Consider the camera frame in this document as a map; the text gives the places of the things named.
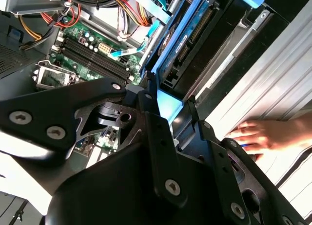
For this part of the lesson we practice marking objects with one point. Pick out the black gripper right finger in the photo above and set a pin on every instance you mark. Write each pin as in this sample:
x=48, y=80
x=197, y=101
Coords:
x=231, y=176

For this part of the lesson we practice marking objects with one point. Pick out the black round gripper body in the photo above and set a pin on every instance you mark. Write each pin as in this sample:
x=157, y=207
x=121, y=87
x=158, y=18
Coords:
x=109, y=186

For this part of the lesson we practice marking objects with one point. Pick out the person's bare hand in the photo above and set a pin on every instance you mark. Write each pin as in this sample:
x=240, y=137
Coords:
x=263, y=135

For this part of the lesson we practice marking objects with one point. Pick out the hard disk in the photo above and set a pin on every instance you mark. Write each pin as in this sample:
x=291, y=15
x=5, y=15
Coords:
x=195, y=30

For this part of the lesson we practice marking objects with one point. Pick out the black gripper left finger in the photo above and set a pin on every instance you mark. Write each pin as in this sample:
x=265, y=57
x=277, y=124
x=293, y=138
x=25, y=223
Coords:
x=48, y=105

